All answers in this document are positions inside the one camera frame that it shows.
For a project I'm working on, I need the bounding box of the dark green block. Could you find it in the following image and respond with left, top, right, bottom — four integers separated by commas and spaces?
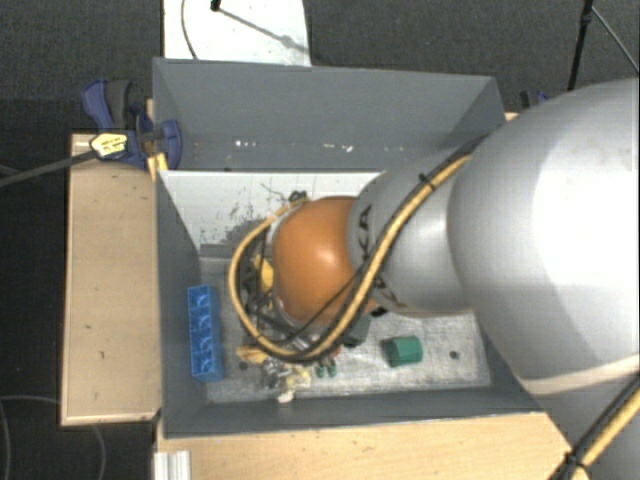
381, 335, 425, 369

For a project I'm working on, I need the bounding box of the yellow toy fruit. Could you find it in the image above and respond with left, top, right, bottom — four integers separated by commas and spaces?
251, 254, 277, 293

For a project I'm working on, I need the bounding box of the blue studded toy brick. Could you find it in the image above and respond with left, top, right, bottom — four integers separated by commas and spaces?
187, 283, 226, 384

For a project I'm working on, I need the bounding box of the grey metal bin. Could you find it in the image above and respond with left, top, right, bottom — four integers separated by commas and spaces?
151, 56, 544, 439

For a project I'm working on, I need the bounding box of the pale wood board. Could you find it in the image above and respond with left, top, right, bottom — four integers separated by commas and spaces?
60, 133, 164, 427

